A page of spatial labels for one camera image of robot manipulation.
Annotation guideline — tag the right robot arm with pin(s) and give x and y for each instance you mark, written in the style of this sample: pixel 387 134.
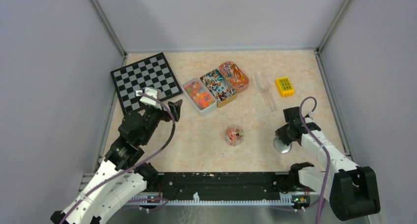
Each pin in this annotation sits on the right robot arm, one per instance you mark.
pixel 350 189

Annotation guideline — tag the black white checkerboard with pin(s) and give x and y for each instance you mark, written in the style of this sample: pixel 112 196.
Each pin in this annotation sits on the black white checkerboard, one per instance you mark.
pixel 154 72

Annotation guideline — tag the pink lollipop tin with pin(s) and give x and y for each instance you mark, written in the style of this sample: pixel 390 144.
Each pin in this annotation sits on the pink lollipop tin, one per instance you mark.
pixel 236 77

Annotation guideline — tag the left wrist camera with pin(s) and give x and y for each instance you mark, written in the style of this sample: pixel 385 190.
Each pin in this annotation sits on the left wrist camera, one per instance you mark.
pixel 149 96

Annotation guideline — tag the clear plastic jar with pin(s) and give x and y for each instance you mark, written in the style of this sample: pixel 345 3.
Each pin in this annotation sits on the clear plastic jar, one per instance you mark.
pixel 234 135

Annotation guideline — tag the silver jar lid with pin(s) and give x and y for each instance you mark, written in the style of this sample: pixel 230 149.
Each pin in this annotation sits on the silver jar lid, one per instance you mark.
pixel 280 146

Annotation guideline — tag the translucent plastic scoop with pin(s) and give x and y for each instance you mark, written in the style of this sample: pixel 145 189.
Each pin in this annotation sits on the translucent plastic scoop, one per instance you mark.
pixel 263 85

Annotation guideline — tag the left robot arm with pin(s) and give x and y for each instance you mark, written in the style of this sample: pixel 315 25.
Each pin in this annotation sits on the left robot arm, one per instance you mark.
pixel 120 175

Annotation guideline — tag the gold lollipop tin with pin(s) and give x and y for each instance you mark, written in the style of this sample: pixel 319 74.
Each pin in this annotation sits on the gold lollipop tin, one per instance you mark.
pixel 219 87

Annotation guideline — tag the yellow green toy block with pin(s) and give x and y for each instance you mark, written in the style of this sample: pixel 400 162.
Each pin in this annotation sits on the yellow green toy block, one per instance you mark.
pixel 284 87

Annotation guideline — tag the white candy tin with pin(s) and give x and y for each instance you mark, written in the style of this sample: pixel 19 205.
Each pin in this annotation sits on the white candy tin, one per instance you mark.
pixel 199 96

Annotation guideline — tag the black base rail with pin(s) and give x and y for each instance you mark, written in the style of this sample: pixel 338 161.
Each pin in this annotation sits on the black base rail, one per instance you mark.
pixel 223 188

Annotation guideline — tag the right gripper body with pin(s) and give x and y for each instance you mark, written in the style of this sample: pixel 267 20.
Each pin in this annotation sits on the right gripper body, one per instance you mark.
pixel 283 133

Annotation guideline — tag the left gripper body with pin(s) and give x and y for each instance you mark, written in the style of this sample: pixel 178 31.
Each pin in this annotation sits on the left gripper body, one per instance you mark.
pixel 157 115

